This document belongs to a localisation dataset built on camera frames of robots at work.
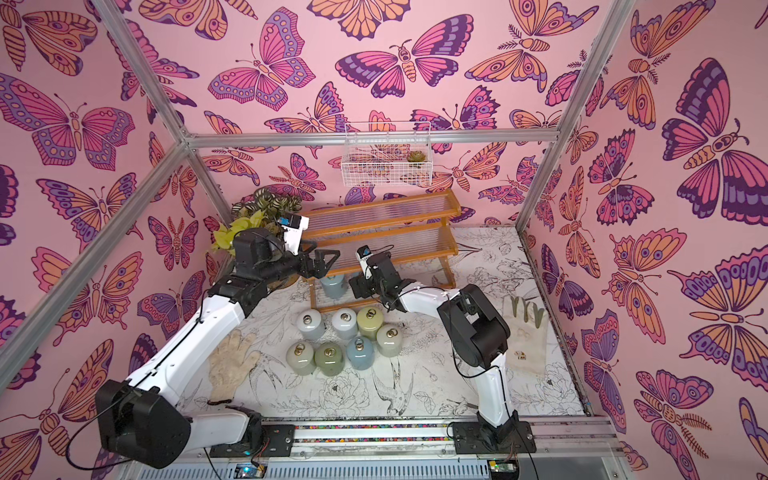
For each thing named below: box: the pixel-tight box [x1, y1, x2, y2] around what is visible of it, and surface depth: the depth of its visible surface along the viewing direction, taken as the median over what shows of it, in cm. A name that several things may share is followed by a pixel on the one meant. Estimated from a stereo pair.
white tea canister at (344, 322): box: [331, 308, 358, 341], surface depth 89 cm
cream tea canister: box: [286, 340, 315, 376], surface depth 83 cm
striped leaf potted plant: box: [232, 188, 302, 227], surface depth 98 cm
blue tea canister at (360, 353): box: [346, 336, 376, 371], surface depth 83 cm
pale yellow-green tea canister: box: [356, 305, 384, 340], surface depth 89 cm
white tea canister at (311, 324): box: [296, 309, 326, 341], surface depth 89 cm
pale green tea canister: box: [376, 324, 403, 357], surface depth 85 cm
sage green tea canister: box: [314, 341, 345, 377], surface depth 83 cm
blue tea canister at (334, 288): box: [320, 275, 348, 300], surface depth 98 cm
